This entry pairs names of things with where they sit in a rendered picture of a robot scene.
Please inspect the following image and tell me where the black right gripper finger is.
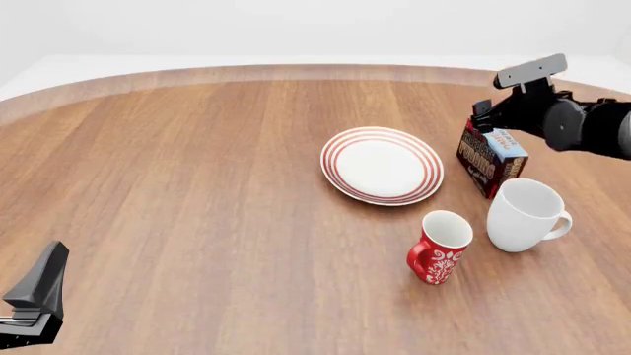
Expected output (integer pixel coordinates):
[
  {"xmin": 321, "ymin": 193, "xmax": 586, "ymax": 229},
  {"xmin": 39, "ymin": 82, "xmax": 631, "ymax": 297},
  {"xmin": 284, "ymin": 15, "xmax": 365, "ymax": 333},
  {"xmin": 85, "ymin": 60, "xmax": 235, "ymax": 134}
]
[{"xmin": 467, "ymin": 118, "xmax": 496, "ymax": 135}]

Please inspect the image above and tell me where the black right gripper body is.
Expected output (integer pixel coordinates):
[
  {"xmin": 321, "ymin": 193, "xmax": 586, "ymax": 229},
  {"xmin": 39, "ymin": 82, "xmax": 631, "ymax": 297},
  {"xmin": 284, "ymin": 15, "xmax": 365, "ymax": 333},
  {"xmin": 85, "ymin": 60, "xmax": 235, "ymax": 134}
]
[{"xmin": 471, "ymin": 96, "xmax": 519, "ymax": 130}]

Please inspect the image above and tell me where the flat plate on black stalk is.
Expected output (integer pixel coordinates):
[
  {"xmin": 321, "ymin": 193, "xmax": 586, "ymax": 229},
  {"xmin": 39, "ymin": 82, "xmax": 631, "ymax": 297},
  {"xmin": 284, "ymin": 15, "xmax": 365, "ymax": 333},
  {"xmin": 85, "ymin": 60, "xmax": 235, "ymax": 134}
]
[{"xmin": 493, "ymin": 53, "xmax": 569, "ymax": 98}]

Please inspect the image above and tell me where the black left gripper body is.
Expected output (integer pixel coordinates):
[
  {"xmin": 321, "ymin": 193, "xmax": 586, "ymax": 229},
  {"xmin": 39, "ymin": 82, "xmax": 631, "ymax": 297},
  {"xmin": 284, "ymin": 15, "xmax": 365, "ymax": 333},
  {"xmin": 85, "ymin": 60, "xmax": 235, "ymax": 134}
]
[{"xmin": 0, "ymin": 305, "xmax": 65, "ymax": 349}]

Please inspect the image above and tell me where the white plate with red rings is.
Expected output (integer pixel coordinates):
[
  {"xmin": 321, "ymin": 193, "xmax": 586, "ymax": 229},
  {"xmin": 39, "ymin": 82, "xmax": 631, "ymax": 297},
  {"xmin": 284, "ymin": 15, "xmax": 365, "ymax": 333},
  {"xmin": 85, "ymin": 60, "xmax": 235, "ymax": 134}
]
[{"xmin": 319, "ymin": 125, "xmax": 445, "ymax": 207}]

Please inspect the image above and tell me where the chocolate pudding box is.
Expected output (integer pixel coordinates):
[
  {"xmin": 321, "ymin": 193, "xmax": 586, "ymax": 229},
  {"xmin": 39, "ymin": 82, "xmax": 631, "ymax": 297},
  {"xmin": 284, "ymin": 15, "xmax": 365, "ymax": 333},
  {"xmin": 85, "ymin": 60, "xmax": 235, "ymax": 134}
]
[{"xmin": 456, "ymin": 118, "xmax": 530, "ymax": 200}]

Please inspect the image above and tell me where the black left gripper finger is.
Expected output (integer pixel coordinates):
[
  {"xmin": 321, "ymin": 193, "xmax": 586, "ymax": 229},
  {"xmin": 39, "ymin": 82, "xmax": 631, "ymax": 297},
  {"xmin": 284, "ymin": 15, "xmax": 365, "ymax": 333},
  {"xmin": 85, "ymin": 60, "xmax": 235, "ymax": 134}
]
[{"xmin": 1, "ymin": 240, "xmax": 70, "ymax": 321}]

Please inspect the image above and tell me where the red mug with white pattern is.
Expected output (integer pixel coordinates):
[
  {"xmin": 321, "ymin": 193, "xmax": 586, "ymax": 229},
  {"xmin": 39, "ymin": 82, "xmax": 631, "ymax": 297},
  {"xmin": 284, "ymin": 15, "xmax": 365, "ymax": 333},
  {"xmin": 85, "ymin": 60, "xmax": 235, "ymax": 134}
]
[{"xmin": 406, "ymin": 209, "xmax": 474, "ymax": 286}]

